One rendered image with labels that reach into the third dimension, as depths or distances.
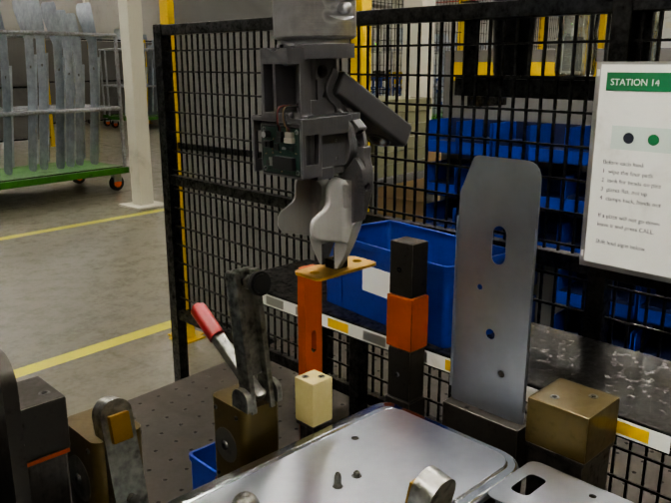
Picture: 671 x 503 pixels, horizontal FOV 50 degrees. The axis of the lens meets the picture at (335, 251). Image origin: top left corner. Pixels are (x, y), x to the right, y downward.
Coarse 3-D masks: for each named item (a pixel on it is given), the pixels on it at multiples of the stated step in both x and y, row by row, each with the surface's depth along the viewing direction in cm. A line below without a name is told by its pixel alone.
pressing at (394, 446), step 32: (352, 416) 94; (384, 416) 95; (416, 416) 95; (288, 448) 86; (320, 448) 87; (352, 448) 87; (384, 448) 87; (416, 448) 87; (448, 448) 87; (480, 448) 87; (224, 480) 80; (256, 480) 80; (288, 480) 80; (320, 480) 80; (352, 480) 80; (384, 480) 80; (480, 480) 80
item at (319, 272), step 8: (352, 256) 76; (320, 264) 73; (328, 264) 72; (344, 264) 72; (352, 264) 73; (360, 264) 73; (368, 264) 73; (296, 272) 71; (304, 272) 70; (312, 272) 71; (320, 272) 70; (328, 272) 70; (336, 272) 70; (344, 272) 71; (320, 280) 69
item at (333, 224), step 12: (336, 180) 67; (336, 192) 67; (348, 192) 67; (336, 204) 67; (348, 204) 68; (324, 216) 66; (336, 216) 68; (348, 216) 68; (312, 228) 66; (324, 228) 67; (336, 228) 68; (348, 228) 68; (324, 240) 67; (336, 240) 68; (348, 240) 69; (336, 252) 70; (348, 252) 70; (336, 264) 71
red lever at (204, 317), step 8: (200, 304) 93; (192, 312) 93; (200, 312) 92; (208, 312) 92; (200, 320) 92; (208, 320) 92; (216, 320) 92; (208, 328) 91; (216, 328) 91; (208, 336) 91; (216, 336) 91; (224, 336) 91; (216, 344) 91; (224, 344) 90; (232, 344) 91; (224, 352) 90; (232, 352) 90; (232, 360) 89; (232, 368) 89; (256, 384) 87; (256, 392) 87; (264, 392) 87; (256, 400) 87
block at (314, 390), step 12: (312, 372) 93; (300, 384) 91; (312, 384) 89; (324, 384) 91; (300, 396) 92; (312, 396) 90; (324, 396) 91; (300, 408) 92; (312, 408) 90; (324, 408) 92; (300, 420) 92; (312, 420) 91; (324, 420) 92; (300, 432) 94; (312, 432) 92
